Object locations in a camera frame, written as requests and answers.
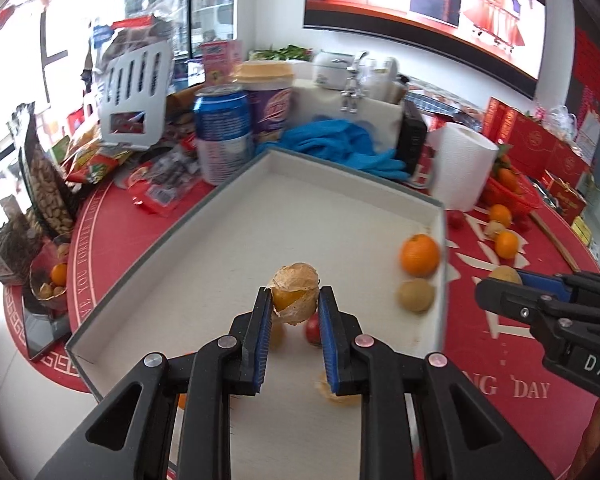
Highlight pile of leafy tangerines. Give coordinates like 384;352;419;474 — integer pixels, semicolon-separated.
490;145;523;196

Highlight red plastic basket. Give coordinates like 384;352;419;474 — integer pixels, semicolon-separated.
480;175;543;213

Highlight white slotted plastic basket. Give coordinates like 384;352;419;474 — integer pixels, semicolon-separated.
97;40;173;151

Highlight white square tub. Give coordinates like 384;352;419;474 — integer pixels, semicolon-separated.
290;85;406;153

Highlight black phone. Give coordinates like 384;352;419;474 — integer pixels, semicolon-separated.
22;305;73;361

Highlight bag of peanuts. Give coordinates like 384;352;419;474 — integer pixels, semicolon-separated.
17;102;78;238

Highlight purple instant cup yellow lid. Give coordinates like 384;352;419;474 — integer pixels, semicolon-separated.
235;60;295;146

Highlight pink carton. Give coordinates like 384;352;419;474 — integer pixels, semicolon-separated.
200;40;243;86

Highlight glass bowl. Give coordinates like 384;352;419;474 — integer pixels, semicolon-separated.
30;242;73;311

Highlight green and red snack packet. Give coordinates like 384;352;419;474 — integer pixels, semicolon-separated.
65;140;136;186

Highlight small green fruit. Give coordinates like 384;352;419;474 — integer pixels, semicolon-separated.
489;266;523;286

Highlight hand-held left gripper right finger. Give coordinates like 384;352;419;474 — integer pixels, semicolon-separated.
317;285;556;480

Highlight blue soda can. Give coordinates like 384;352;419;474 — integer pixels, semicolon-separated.
193;85;255;186

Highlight black box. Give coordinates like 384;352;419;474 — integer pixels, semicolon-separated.
396;100;428;171

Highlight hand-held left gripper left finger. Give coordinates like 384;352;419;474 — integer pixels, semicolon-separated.
35;286;273;480

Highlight green-brown kiwi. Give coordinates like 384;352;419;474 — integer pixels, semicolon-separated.
397;278;436;314

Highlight white small appliance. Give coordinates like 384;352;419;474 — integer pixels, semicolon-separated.
312;50;356;91

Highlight red wall decoration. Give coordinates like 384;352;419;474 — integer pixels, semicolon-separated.
567;27;600;131

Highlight red gift box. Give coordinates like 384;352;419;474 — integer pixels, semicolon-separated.
550;137;593;181
482;96;521;141
540;170;588;223
505;115;563;166

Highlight yellow packet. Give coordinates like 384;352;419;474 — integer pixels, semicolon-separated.
572;215;596;246

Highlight clear plastic bag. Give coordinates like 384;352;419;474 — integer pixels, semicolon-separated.
532;105;578;136

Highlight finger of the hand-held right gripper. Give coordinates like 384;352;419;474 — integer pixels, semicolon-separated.
475;277;600;356
519;270;600;318

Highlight grey box with white inside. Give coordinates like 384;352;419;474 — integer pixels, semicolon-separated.
65;147;448;480

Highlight red snack packets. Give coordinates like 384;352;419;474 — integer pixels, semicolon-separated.
115;147;216;218

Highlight blue rubber gloves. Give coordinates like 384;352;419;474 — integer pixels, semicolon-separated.
280;119;412;181

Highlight white paper towel roll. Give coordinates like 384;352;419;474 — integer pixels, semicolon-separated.
426;121;501;212

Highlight chrome metal faucet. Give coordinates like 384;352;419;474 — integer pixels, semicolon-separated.
340;52;371;113

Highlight plaid cloth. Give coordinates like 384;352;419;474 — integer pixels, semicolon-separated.
405;90;481;123

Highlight wooden stick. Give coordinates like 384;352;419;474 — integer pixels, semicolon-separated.
529;212;578;273

